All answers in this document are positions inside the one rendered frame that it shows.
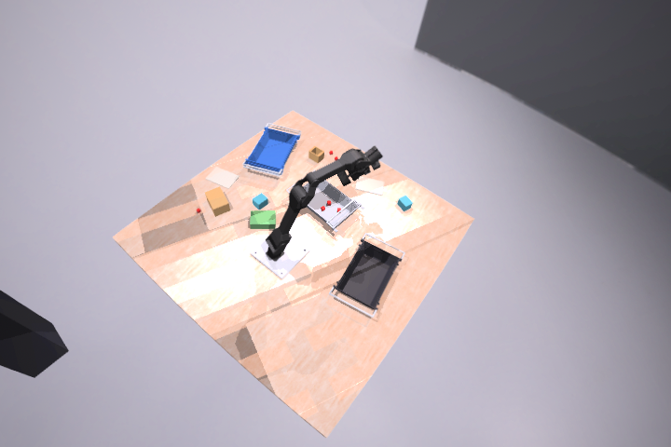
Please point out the tan open box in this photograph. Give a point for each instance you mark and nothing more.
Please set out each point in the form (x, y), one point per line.
(316, 154)

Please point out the green rectangular block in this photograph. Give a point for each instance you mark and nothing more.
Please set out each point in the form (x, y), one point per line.
(263, 219)

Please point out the light blue block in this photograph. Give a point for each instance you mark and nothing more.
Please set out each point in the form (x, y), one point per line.
(260, 201)
(405, 203)

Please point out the tan rectangular box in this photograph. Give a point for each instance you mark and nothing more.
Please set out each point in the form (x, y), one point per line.
(217, 201)

